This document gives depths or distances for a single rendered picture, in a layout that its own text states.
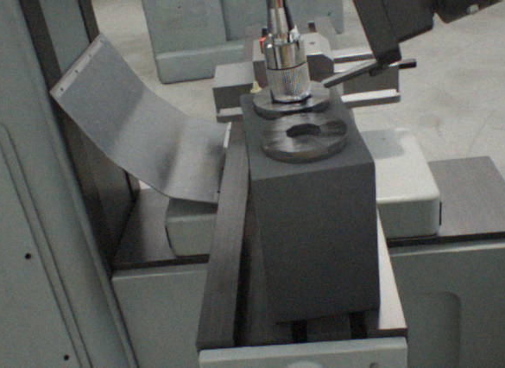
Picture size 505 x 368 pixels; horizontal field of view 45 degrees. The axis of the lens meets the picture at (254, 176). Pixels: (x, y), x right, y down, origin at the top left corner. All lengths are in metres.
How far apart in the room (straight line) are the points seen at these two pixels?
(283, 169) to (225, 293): 0.21
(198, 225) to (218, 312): 0.40
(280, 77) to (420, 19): 0.16
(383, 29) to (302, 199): 0.19
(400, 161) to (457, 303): 0.29
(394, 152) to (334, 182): 0.64
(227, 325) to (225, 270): 0.10
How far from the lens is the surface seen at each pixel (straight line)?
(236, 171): 0.98
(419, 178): 1.13
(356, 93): 1.15
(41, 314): 1.20
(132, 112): 1.19
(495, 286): 1.22
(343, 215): 0.61
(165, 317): 1.23
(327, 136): 0.61
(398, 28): 0.64
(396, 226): 1.10
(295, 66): 0.68
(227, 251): 0.80
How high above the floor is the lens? 1.40
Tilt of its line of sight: 30 degrees down
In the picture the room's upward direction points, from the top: 9 degrees counter-clockwise
